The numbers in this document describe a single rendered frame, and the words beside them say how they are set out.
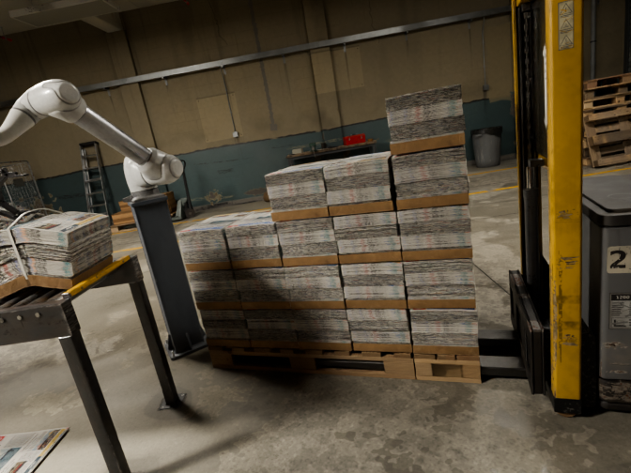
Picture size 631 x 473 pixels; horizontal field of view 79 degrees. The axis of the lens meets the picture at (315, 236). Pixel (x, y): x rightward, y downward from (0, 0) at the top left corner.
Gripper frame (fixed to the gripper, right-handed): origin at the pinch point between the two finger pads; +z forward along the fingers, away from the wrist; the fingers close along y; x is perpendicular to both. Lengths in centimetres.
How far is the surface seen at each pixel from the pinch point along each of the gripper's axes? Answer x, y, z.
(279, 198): -32, 16, 92
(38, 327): 29, 42, 12
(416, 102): -13, -20, 151
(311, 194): -27, 15, 107
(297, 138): -707, 14, 61
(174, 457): 17, 114, 40
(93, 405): 30, 75, 23
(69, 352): 29, 53, 20
